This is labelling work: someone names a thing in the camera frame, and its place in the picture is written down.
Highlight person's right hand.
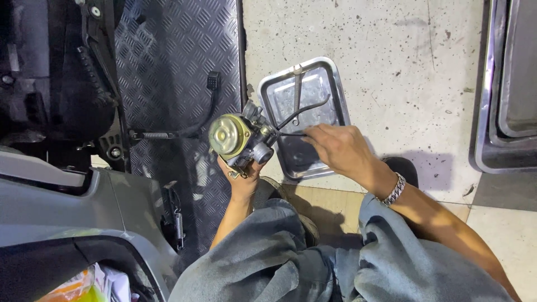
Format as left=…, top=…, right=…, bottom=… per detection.
left=302, top=123, right=392, bottom=190

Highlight person's left hand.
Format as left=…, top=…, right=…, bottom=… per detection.
left=217, top=156, right=266, bottom=203

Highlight metal carburetor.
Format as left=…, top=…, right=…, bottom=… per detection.
left=208, top=99, right=281, bottom=180

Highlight steel wrench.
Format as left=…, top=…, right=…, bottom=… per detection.
left=292, top=65, right=304, bottom=127

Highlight steel parts tray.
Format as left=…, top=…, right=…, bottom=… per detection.
left=256, top=56, right=352, bottom=181

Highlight person's black shoe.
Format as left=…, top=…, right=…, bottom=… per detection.
left=381, top=156, right=420, bottom=190

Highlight person's worn brown shoe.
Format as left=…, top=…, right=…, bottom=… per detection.
left=253, top=176, right=321, bottom=248

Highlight person's grey jeans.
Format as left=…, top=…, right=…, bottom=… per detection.
left=168, top=192, right=517, bottom=302

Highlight black diamond plate ramp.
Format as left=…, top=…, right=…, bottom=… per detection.
left=113, top=0, right=247, bottom=271

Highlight steel stand spring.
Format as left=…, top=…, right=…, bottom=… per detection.
left=173, top=211, right=185, bottom=251

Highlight stack of large steel trays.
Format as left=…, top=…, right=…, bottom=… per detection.
left=468, top=0, right=537, bottom=175

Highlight grey scooter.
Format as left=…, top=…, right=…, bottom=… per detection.
left=0, top=0, right=187, bottom=302

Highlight heap of plastic bags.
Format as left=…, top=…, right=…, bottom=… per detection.
left=35, top=262, right=140, bottom=302

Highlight black rubber hose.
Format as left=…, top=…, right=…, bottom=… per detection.
left=275, top=94, right=331, bottom=131

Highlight silver chain bracelet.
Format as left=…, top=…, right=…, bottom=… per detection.
left=376, top=172, right=407, bottom=207

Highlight black cable with connector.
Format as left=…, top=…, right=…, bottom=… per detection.
left=128, top=71, right=222, bottom=141

